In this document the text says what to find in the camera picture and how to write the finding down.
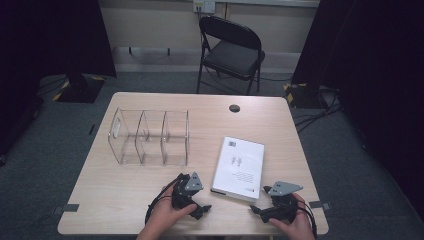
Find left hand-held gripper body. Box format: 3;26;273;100
171;171;204;211

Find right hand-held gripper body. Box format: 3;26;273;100
260;180;304;224

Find white book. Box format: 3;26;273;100
210;135;266;203

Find clear acrylic file organizer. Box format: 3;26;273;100
107;107;191;167

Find person's left hand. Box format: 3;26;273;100
144;184;198;236

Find person's right hand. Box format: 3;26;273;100
268;193;316;240

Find grey tape strip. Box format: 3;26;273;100
53;203;80;215
308;200;332;212

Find black stand base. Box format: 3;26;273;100
52;73;107;104
283;82;322;110

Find black folding chair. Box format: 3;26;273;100
196;15;267;96

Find black curtain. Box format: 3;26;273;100
0;0;117;158
291;0;424;221

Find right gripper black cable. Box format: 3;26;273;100
298;199;319;240

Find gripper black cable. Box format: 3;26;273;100
298;199;319;240
144;176;183;225

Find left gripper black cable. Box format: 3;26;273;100
144;176;183;225

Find black floor cables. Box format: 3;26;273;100
293;84;344;134

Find white wall socket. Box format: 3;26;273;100
193;0;217;14

